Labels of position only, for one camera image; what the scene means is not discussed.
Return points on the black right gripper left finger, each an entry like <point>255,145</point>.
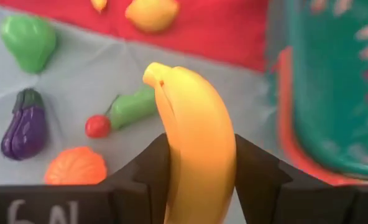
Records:
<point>78,202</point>

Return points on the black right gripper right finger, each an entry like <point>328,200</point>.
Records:
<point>296,202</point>

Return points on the orange toy mandarin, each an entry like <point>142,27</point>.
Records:
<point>75,168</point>

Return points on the red toy cherry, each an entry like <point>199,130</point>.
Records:
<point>97,127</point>

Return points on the purple toy eggplant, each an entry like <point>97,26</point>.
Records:
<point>27,130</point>

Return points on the yellow toy banana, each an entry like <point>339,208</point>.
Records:
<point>199,140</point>

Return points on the green toy pear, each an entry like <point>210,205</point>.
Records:
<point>28,43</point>

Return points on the small yellow toy piece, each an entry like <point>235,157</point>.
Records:
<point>99,4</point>

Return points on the yellow toy lemon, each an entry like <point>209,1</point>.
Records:
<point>153,14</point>

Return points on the teal basket with orange rim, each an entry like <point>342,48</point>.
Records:
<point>327,109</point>

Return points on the light blue cloth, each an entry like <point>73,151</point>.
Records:
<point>78,77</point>

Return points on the red cloth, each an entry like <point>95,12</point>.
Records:
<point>209,31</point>

